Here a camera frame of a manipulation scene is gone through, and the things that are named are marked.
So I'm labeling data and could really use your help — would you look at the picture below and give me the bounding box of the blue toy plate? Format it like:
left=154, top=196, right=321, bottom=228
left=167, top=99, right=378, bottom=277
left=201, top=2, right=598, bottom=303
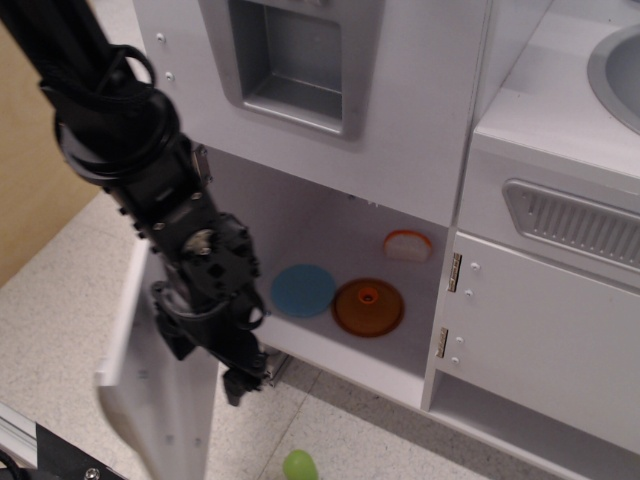
left=270, top=264, right=336, bottom=318

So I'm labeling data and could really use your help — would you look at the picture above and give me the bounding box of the grey vent panel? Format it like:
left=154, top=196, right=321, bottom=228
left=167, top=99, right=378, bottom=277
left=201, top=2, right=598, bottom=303
left=502, top=179, right=639, bottom=271

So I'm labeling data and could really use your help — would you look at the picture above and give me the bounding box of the lower brass hinge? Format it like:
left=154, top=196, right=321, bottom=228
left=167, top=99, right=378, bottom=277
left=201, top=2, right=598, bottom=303
left=435, top=327, right=449, bottom=358

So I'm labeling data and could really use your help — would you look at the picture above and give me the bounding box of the grey toy sink basin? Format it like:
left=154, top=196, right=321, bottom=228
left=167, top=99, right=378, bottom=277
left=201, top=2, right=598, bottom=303
left=587, top=25, right=639, bottom=134

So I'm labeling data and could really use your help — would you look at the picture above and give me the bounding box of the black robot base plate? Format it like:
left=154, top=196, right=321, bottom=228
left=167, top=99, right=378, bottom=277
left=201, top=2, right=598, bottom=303
left=32, top=424, right=124, bottom=480

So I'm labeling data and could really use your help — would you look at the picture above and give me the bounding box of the orange toy lid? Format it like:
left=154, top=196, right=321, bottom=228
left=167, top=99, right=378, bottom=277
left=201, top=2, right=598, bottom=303
left=331, top=278, right=405, bottom=338

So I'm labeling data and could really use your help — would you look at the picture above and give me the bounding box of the black braided cable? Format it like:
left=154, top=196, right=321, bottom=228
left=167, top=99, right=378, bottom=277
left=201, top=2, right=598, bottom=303
left=0, top=449, right=31, bottom=480

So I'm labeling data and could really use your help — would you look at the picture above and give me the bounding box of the grey ice dispenser recess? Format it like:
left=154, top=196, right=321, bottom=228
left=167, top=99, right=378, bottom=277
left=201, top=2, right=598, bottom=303
left=199, top=1, right=385, bottom=140

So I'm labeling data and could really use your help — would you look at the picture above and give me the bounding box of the white fridge door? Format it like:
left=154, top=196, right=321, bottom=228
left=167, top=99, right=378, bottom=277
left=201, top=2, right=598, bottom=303
left=95, top=241, right=218, bottom=479

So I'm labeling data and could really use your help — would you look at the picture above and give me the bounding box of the upper brass hinge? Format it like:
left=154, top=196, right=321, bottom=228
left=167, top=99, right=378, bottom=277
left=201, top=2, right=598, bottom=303
left=447, top=252, right=462, bottom=293

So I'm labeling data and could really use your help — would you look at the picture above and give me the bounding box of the aluminium extrusion rail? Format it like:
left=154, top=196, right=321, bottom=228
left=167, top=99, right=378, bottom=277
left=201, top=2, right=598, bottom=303
left=0, top=403, right=38, bottom=467

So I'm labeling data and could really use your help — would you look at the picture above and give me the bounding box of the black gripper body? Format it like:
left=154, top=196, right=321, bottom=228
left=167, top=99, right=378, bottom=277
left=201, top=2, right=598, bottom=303
left=151, top=281, right=267, bottom=379

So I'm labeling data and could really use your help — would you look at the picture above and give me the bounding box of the white toy kitchen counter unit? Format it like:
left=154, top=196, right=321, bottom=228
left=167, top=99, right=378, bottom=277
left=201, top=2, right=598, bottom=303
left=423, top=1, right=639, bottom=479

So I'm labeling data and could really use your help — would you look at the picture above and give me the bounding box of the green toy ball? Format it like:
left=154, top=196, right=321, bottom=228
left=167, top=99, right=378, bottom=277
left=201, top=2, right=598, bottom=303
left=282, top=449, right=319, bottom=480

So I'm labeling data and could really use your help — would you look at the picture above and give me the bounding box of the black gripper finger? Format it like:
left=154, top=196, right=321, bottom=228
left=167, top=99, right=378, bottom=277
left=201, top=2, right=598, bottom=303
left=223, top=368, right=263, bottom=407
left=156, top=314, right=195, bottom=361

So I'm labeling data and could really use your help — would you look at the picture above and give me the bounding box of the plywood panel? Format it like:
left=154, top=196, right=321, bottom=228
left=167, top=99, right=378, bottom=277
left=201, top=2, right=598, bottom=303
left=1, top=28, right=98, bottom=284

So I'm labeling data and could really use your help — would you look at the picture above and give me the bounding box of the aluminium profile foot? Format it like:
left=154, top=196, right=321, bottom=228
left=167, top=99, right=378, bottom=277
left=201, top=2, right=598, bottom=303
left=266, top=352, right=291, bottom=388

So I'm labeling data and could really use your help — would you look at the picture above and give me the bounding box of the brass hinge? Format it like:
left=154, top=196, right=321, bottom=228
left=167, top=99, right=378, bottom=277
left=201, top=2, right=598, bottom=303
left=435, top=327, right=449, bottom=358
left=447, top=252, right=462, bottom=293

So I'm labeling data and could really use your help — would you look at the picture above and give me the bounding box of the white toy fridge cabinet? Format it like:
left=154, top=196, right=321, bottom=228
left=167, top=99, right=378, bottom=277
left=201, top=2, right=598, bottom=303
left=135, top=1, right=492, bottom=408

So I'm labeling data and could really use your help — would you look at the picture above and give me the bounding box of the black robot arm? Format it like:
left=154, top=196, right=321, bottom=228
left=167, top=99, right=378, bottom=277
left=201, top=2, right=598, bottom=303
left=1, top=1, right=267, bottom=405

